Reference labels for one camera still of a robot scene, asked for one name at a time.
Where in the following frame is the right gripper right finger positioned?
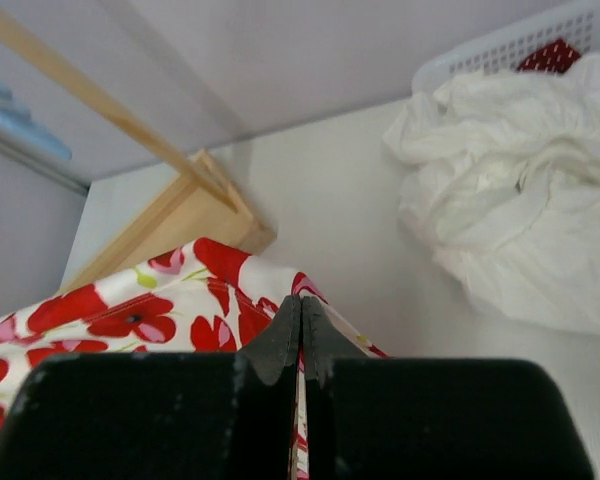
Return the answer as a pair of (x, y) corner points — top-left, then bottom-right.
(302, 297), (594, 479)

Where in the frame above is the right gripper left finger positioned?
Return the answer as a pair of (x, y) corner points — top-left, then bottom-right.
(0, 296), (300, 479)

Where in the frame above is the red poppy print skirt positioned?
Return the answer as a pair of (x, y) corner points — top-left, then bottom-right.
(0, 238), (380, 479)

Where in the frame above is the thick blue plastic hanger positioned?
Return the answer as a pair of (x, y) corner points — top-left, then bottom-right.
(0, 81), (72, 161)

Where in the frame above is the wooden clothes rack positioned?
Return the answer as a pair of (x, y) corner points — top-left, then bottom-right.
(0, 7), (276, 292)

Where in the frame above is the white crumpled cloth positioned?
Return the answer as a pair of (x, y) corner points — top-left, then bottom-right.
(383, 53), (600, 335)

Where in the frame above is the red dotted garment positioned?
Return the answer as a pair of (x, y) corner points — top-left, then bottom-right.
(516, 38), (582, 74)

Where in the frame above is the white laundry basket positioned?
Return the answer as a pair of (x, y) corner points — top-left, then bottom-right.
(411, 1), (600, 93)

